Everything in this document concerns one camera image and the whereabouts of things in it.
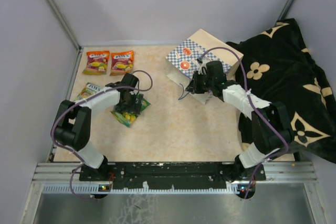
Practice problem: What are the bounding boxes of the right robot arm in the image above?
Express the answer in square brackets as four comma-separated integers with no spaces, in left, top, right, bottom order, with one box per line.
[185,60,293,181]

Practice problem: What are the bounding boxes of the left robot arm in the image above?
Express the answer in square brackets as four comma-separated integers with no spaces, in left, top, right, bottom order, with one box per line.
[51,73,143,180]

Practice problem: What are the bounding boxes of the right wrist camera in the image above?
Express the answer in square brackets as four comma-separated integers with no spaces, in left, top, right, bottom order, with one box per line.
[197,57,211,75]

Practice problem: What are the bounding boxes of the orange candy bag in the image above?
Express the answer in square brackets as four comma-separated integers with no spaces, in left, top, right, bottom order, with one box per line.
[110,50,134,76]
[82,50,110,75]

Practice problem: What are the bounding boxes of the blue checkered paper bag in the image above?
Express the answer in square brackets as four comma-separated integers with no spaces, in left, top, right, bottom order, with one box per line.
[166,29,244,100]

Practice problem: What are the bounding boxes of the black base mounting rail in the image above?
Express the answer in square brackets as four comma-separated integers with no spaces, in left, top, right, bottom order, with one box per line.
[79,162,266,193]

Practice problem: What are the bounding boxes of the black floral blanket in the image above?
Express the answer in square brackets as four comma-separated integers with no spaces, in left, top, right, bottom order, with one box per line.
[227,18,335,163]

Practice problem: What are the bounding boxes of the green candy bag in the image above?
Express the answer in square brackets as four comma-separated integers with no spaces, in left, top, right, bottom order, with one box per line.
[111,99,151,127]
[75,82,102,101]

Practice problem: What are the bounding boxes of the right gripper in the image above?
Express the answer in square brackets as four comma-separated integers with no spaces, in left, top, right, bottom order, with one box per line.
[185,71,214,94]

